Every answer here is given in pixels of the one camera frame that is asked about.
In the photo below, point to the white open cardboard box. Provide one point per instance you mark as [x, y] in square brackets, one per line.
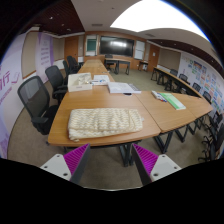
[79, 83]

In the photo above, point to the long row of wooden tables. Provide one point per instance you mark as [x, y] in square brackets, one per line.
[170, 76]

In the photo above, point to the wooden door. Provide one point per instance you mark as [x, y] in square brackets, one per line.
[153, 57]
[71, 48]

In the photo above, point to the large black wall screen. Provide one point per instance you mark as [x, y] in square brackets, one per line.
[116, 46]

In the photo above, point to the group of black office chairs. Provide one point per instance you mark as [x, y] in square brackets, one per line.
[71, 64]

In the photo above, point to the whiteboard with green panel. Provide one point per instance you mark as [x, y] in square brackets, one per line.
[91, 45]

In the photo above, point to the large black mesh office chair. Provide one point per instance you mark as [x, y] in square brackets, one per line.
[33, 100]

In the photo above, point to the cream zigzag pattern towel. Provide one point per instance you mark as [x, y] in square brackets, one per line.
[103, 122]

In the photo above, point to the plain white whiteboard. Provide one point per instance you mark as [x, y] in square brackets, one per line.
[139, 50]

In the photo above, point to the small dark side desk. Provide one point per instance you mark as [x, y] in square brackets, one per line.
[143, 62]

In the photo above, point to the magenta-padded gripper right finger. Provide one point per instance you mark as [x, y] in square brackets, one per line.
[156, 166]

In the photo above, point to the dark front desk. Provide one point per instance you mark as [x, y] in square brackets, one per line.
[117, 61]

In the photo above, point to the white booklet stack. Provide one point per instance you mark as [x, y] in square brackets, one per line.
[120, 87]

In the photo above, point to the purple wall banner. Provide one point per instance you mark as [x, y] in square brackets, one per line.
[44, 53]

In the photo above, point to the white marker pen pack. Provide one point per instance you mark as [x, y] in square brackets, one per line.
[157, 95]

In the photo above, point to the white printed paper sheet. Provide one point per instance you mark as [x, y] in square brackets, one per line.
[101, 79]

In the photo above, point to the row of black chairs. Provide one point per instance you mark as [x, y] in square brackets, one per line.
[213, 133]

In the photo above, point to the colourful wall poster collage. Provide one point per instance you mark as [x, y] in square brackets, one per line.
[206, 80]

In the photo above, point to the large ceiling light panel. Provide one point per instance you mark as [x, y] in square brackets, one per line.
[153, 16]

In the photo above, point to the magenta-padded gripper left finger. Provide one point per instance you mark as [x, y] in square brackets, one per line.
[68, 165]

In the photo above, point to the green folder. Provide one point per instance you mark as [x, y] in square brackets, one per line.
[173, 101]

